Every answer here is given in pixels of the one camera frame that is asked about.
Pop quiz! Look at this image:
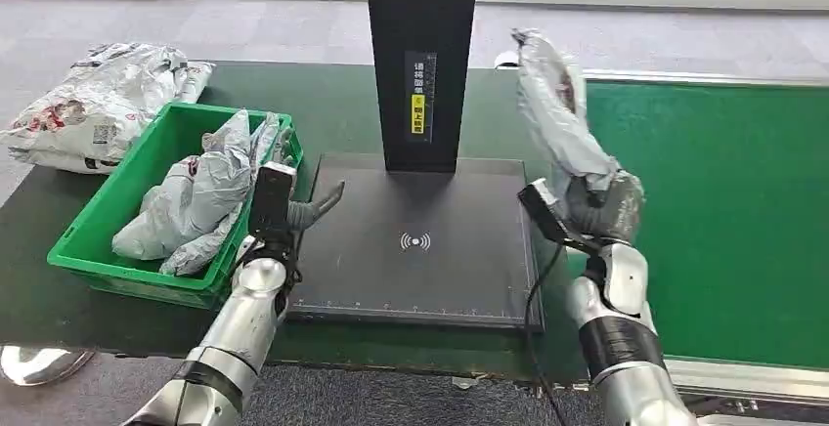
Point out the black scanner column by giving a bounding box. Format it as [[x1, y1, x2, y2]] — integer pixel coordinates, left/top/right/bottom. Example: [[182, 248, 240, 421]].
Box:
[[363, 0, 481, 175]]

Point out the black cable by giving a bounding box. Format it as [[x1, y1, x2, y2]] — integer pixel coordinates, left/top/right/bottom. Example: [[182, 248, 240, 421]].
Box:
[[521, 244, 573, 426]]

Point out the silver conveyor frame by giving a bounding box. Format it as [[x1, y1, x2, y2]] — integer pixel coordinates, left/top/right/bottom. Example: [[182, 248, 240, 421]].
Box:
[[581, 67, 829, 406]]

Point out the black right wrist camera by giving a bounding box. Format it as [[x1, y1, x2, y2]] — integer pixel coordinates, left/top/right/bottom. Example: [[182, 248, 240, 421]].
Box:
[[517, 178, 586, 251]]

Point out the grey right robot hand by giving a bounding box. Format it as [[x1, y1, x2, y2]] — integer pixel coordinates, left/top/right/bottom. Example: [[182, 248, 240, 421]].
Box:
[[561, 170, 647, 247]]

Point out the grey parcel with red print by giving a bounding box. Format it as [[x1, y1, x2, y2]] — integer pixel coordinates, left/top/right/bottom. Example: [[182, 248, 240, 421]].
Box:
[[110, 108, 255, 263]]

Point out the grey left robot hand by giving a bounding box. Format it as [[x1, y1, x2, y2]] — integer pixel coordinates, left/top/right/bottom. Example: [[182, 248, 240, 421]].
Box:
[[286, 180, 347, 233]]

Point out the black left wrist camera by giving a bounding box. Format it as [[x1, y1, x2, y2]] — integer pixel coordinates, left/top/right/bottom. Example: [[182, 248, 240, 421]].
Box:
[[246, 161, 298, 238]]

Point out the yellow and black label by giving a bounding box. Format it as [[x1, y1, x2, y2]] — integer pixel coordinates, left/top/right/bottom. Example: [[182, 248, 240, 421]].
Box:
[[404, 50, 438, 146]]

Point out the large crumpled grey parcel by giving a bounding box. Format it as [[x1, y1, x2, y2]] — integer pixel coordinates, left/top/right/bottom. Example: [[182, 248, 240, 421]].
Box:
[[0, 41, 193, 176]]

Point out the black scanner base plate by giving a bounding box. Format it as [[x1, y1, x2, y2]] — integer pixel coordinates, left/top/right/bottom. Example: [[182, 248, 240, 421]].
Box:
[[287, 151, 545, 333]]

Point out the grey plastic parcel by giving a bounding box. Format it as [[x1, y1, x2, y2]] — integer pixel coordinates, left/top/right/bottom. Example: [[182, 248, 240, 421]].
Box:
[[157, 201, 252, 278], [248, 110, 296, 173], [509, 27, 625, 199]]

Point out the shiny silver metal object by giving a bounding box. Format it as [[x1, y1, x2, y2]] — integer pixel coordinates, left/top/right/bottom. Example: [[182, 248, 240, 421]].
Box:
[[0, 344, 98, 388]]

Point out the green conveyor belt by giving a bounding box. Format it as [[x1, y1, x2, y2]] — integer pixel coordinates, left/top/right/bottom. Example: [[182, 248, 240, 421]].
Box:
[[564, 79, 829, 370]]

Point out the green plastic crate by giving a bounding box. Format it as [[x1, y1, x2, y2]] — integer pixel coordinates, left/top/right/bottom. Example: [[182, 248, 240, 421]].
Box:
[[45, 101, 305, 312]]

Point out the white flat parcel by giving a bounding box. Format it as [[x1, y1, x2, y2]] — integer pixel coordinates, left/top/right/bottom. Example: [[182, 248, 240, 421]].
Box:
[[173, 60, 216, 106]]

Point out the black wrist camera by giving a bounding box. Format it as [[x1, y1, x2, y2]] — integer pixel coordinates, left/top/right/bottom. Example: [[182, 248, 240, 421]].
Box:
[[517, 178, 586, 251], [246, 161, 298, 238]]

